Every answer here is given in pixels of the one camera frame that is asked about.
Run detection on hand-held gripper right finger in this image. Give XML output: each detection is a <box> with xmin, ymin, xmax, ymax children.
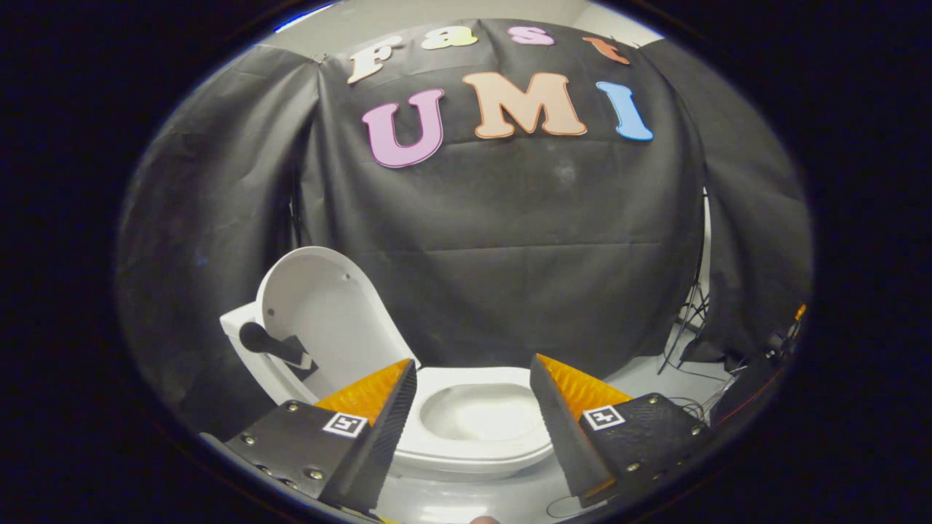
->
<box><xmin>529</xmin><ymin>354</ymin><xmax>714</xmax><ymax>509</ymax></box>

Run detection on dark equipment with orange part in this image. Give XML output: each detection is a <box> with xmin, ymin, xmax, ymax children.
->
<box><xmin>710</xmin><ymin>304</ymin><xmax>807</xmax><ymax>429</ymax></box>

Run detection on white toilet with tank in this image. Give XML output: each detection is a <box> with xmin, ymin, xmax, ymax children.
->
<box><xmin>220</xmin><ymin>302</ymin><xmax>556</xmax><ymax>483</ymax></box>

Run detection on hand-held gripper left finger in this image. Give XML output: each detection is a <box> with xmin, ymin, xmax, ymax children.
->
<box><xmin>226</xmin><ymin>358</ymin><xmax>418</xmax><ymax>514</ymax></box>

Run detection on white toilet lid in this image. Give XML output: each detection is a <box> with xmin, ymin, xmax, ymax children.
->
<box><xmin>239</xmin><ymin>246</ymin><xmax>421</xmax><ymax>402</ymax></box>

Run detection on black backdrop cloth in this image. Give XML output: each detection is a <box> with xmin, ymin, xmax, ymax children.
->
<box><xmin>115</xmin><ymin>18</ymin><xmax>813</xmax><ymax>437</ymax></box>

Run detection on black tripod stand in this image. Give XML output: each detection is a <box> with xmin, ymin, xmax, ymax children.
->
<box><xmin>657</xmin><ymin>188</ymin><xmax>711</xmax><ymax>376</ymax></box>

